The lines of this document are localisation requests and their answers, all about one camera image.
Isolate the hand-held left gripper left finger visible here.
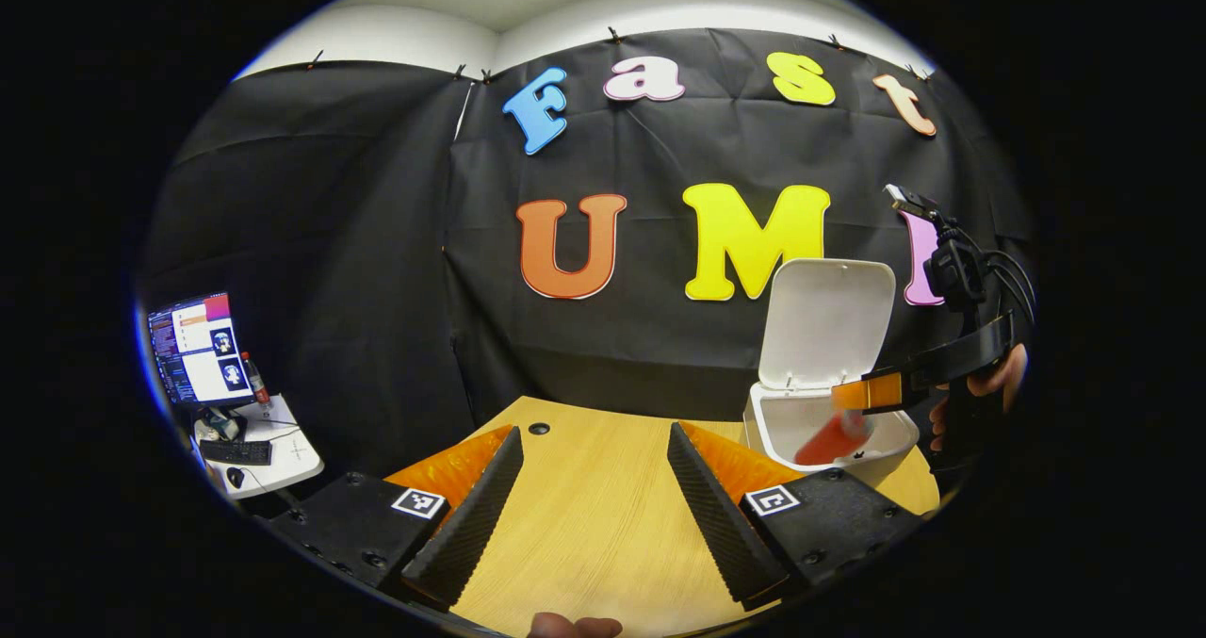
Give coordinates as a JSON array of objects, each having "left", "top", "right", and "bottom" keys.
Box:
[{"left": 267, "top": 424, "right": 525, "bottom": 613}]

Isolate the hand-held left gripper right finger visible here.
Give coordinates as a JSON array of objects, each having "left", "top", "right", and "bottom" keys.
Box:
[{"left": 666, "top": 421, "right": 926, "bottom": 613}]

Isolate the red pop can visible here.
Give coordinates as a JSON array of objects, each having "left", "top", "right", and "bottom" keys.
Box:
[{"left": 794, "top": 410, "right": 872, "bottom": 466}]

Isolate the white desktop garbage bin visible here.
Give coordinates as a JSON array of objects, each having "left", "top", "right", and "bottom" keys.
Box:
[{"left": 742, "top": 258, "right": 922, "bottom": 493}]

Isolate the white side table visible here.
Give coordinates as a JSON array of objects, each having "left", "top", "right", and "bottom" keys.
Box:
[{"left": 193, "top": 393, "right": 326, "bottom": 500}]

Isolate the black keyboard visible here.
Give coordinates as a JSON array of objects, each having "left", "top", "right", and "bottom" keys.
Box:
[{"left": 200, "top": 438, "right": 274, "bottom": 466}]

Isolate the red capped bottle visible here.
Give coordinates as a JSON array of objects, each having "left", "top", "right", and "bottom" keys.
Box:
[{"left": 240, "top": 351, "right": 272, "bottom": 408}]

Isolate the black backdrop cloth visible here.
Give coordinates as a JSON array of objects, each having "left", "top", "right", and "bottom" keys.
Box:
[{"left": 137, "top": 27, "right": 1037, "bottom": 488}]

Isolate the computer monitor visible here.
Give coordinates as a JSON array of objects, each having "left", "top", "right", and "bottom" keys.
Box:
[{"left": 146, "top": 291, "right": 253, "bottom": 405}]

